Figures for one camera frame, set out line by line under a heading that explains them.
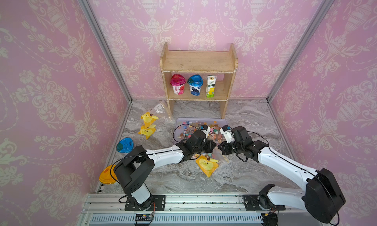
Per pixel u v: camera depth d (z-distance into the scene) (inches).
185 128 40.3
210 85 33.6
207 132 30.6
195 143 26.0
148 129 37.4
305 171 17.6
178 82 34.4
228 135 29.9
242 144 25.1
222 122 41.8
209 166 32.7
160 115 40.6
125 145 33.5
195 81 34.4
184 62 32.0
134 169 18.1
